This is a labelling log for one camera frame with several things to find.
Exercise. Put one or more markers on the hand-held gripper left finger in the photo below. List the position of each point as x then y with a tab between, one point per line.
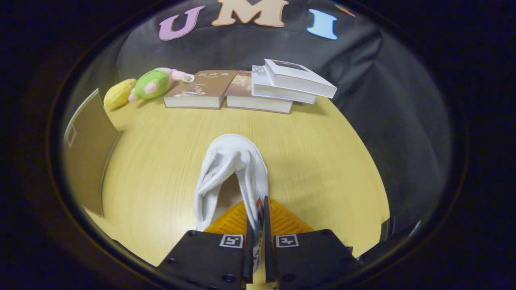
201	257

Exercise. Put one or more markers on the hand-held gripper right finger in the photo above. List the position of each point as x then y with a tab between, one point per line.
310	257

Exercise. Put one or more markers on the white canvas shoe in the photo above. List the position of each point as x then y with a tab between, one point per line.
229	157

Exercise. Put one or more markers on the brown cardboard storage box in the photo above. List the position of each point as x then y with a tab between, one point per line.
86	157

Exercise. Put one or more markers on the white book with patterned corner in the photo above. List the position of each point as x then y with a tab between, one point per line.
282	93

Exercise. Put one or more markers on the plain brown book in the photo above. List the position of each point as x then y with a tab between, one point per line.
242	93

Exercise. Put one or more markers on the brown book with picture cover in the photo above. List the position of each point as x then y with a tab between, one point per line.
201	86

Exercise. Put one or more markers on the white book with dark picture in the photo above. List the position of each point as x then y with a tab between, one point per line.
298	78

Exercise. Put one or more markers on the green and pink plush toy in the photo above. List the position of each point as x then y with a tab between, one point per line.
151	84

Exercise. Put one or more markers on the yellow plush toy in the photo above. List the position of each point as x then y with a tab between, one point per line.
119	94

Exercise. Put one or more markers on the black backdrop cloth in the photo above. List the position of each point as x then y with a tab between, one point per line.
363	80

